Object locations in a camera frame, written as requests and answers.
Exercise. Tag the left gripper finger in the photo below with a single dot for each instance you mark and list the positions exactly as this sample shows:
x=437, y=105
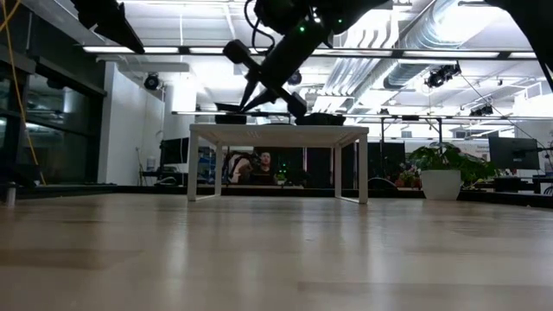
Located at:
x=121, y=32

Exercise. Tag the long ceiling light bar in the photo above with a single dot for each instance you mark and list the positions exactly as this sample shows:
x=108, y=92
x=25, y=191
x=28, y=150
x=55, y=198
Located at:
x=164, y=50

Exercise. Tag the person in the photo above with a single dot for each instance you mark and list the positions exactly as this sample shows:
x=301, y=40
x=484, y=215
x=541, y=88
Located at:
x=265, y=164
x=237, y=168

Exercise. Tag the white plastic bottle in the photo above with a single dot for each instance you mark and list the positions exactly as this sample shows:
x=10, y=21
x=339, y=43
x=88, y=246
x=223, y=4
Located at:
x=150, y=164

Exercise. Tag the round ceiling camera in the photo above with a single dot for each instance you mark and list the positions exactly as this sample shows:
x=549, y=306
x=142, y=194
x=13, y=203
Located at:
x=296, y=78
x=151, y=81

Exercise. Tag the black partition screen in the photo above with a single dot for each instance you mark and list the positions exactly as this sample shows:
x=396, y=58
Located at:
x=319, y=166

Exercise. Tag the white perforated metal shelf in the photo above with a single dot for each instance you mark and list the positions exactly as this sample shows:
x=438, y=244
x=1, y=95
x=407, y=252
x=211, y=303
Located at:
x=281, y=135

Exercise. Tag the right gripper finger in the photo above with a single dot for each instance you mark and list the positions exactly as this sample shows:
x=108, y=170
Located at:
x=249, y=93
x=263, y=100

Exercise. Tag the small grey metal post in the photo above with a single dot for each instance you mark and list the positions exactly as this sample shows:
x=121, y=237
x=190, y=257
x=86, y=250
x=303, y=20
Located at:
x=10, y=195

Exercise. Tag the black overhead truss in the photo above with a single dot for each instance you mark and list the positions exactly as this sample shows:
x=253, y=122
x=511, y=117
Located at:
x=389, y=116

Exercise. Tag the small potted green plant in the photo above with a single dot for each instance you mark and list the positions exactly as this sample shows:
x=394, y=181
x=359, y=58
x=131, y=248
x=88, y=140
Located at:
x=440, y=183

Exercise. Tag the large black computer monitor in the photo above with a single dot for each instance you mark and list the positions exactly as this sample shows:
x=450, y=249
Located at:
x=514, y=153

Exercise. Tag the black ceiling spotlight cluster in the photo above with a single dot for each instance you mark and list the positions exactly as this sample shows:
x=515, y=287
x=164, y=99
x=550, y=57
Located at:
x=440, y=75

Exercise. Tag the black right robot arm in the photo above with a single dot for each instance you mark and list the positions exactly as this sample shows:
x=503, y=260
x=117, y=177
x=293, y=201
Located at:
x=345, y=13

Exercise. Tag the blue storage bins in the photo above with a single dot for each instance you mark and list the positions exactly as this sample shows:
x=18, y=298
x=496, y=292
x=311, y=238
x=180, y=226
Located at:
x=206, y=166

